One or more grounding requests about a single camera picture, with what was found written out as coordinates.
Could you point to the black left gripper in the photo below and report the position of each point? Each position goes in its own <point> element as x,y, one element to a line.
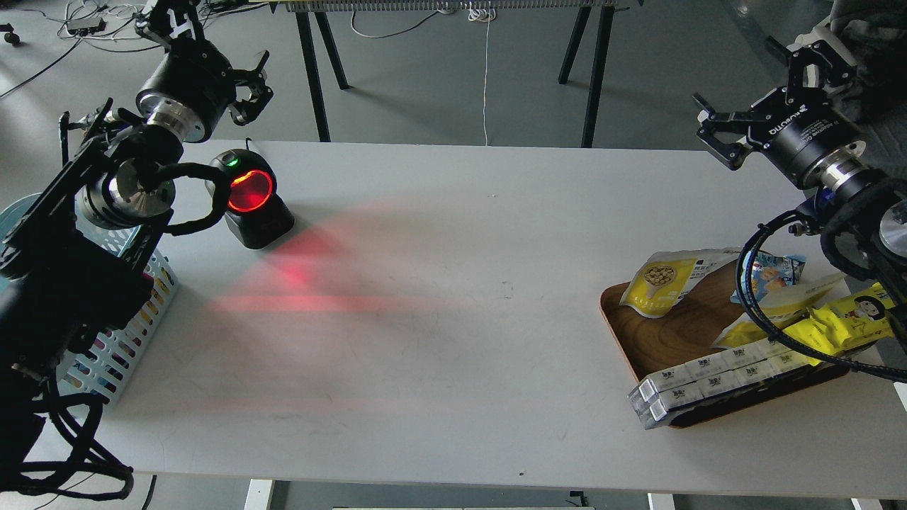
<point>194,73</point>

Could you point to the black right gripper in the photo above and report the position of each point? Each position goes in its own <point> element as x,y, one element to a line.
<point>794,126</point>

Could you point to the yellow white snack pouch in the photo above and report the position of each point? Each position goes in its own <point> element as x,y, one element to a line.
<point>667,277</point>

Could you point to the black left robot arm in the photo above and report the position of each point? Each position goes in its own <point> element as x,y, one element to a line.
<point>76,260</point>

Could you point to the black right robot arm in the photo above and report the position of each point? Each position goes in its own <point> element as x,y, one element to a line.
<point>862,230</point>

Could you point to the blue snack bag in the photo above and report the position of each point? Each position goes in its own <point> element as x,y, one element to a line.
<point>771,273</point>

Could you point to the pale yellow snack pouch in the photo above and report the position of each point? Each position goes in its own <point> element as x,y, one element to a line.
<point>783,307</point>

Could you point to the yellow snack bag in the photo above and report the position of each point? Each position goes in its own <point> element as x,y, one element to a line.
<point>847,324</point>

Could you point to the light blue plastic basket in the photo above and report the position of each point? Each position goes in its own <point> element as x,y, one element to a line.
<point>115,355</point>

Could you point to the black table trestle left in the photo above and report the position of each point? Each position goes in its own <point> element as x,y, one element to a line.
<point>309,23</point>

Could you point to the black table trestle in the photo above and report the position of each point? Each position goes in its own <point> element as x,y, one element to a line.
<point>309,23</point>
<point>599,60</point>

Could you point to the black barcode scanner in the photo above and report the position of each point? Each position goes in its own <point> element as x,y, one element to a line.
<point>255,213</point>

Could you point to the black table trestle right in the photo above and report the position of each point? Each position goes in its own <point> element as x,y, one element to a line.
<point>599,60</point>

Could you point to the wooden tray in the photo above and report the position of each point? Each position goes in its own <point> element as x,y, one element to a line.
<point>686,333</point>

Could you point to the clear pack white boxes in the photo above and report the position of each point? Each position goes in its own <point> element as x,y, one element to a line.
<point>663,396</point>

